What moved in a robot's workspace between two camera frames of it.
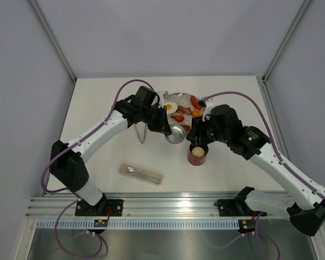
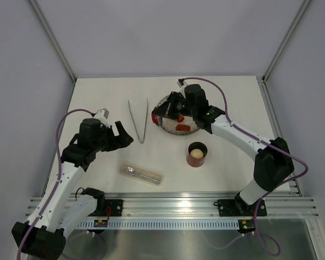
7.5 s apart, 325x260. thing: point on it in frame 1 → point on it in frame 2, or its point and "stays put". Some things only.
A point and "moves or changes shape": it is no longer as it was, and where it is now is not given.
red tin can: (194, 160) stays put
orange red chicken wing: (179, 118) stays put
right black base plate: (236, 208) stays put
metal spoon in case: (132, 170) stays put
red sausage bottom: (187, 128) stays put
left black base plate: (103, 207) stays put
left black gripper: (162, 125) → (118, 142)
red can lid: (177, 134) moves or changes shape
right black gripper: (197, 129) → (169, 106)
